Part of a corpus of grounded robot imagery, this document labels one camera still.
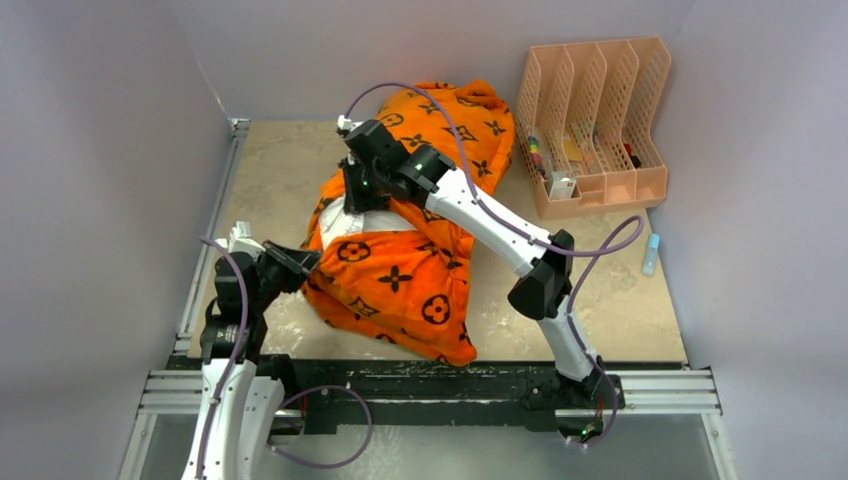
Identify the red black round object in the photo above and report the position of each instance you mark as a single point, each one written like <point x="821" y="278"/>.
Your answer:
<point x="634" y="159"/>

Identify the orange patterned pillowcase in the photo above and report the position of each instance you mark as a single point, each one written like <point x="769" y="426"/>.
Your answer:
<point x="412" y="288"/>

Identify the white pillow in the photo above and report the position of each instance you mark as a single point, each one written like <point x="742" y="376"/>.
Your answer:
<point x="335" y="223"/>

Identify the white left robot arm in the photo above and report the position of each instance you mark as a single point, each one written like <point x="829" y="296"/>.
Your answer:
<point x="236" y="402"/>

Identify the light blue glue stick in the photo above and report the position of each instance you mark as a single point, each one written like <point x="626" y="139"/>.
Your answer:
<point x="651" y="255"/>

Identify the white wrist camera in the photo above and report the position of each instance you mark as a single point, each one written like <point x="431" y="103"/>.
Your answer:
<point x="240" y="239"/>
<point x="345" y="125"/>

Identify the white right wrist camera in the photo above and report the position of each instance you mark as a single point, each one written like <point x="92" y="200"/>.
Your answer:
<point x="345" y="125"/>

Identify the set of coloured markers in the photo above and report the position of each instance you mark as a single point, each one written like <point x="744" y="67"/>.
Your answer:
<point x="537" y="158"/>

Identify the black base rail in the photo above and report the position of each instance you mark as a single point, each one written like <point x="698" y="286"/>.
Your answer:
<point x="326" y="394"/>

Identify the aluminium frame rails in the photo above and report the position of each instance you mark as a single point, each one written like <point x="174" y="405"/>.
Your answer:
<point x="659" y="384"/>

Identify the yellow notepad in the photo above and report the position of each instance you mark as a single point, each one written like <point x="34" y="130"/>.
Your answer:
<point x="572" y="151"/>

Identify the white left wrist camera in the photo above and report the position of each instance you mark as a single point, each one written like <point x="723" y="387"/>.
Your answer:
<point x="240" y="239"/>

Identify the small white red box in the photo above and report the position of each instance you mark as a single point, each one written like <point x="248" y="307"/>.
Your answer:
<point x="560" y="185"/>

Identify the pink desk file organizer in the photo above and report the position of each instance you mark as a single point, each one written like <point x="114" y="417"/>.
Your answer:
<point x="603" y="94"/>

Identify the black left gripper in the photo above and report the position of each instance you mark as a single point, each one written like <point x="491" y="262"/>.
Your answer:
<point x="303" y="264"/>

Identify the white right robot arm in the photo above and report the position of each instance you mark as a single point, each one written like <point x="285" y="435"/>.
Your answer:
<point x="542" y="262"/>

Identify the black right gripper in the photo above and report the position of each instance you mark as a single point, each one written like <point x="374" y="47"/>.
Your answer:
<point x="359" y="199"/>

